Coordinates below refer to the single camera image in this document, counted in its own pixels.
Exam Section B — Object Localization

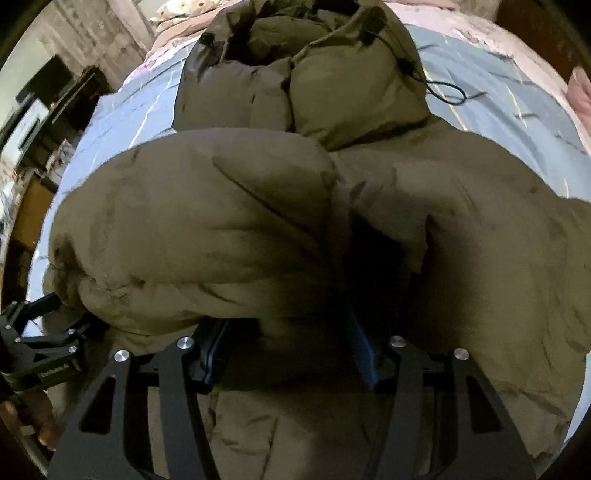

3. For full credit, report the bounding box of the wooden bedside table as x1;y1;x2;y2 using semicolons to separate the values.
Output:
7;178;58;252

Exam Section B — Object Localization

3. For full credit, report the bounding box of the olive green puffer jacket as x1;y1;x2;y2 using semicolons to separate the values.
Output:
42;0;591;480

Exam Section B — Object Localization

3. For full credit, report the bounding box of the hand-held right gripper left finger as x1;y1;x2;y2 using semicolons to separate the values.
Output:
48;318;232;480

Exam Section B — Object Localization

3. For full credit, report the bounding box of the dark cabinet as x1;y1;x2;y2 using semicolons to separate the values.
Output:
0;54;114;160

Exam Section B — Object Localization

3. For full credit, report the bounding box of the pink pillow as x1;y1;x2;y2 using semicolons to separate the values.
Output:
567;66;591;118

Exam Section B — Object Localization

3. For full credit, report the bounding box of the white container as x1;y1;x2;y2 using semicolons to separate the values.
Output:
47;142;77;186

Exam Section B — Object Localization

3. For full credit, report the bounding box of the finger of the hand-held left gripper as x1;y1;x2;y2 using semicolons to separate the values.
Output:
17;322;94;357
0;294;64;329

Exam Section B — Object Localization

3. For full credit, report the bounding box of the person's left hand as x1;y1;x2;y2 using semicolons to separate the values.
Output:
0;390;64;449

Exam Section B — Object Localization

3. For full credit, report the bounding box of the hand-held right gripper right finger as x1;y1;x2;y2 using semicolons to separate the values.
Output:
345;305;537;480

